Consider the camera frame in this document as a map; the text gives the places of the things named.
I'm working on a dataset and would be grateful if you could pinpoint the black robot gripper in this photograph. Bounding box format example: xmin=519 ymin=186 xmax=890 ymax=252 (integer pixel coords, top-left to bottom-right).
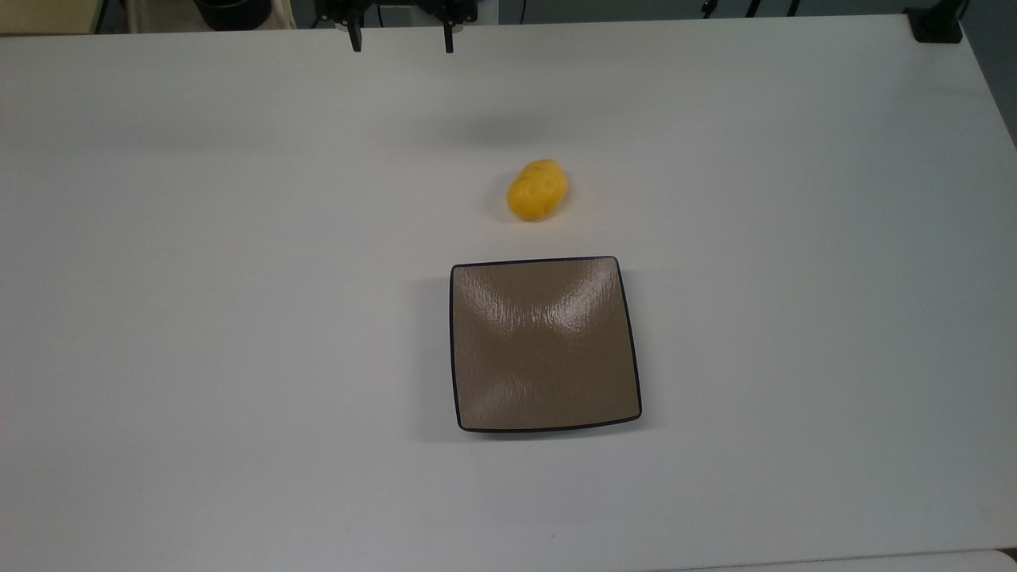
xmin=314 ymin=0 xmax=479 ymax=55

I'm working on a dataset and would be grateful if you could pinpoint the yellow potato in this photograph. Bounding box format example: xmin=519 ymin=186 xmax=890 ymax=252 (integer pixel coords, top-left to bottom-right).
xmin=507 ymin=159 xmax=570 ymax=223

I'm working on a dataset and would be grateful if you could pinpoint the square brown ceramic plate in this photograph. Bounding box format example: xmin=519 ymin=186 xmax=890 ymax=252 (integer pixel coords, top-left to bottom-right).
xmin=449 ymin=255 xmax=644 ymax=435

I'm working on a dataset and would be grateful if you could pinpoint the black round bin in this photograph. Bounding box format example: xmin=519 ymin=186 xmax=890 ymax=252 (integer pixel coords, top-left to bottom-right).
xmin=193 ymin=0 xmax=273 ymax=32

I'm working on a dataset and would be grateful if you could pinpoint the beige wooden board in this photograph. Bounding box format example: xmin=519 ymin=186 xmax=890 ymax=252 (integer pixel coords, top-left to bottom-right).
xmin=0 ymin=0 xmax=106 ymax=36

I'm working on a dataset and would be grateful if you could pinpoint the black thin cables bundle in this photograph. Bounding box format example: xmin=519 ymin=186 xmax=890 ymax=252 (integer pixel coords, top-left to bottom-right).
xmin=699 ymin=0 xmax=803 ymax=18

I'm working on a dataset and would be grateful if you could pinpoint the black table clamp mount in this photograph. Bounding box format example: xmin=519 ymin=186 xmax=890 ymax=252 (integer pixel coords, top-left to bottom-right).
xmin=904 ymin=0 xmax=969 ymax=44

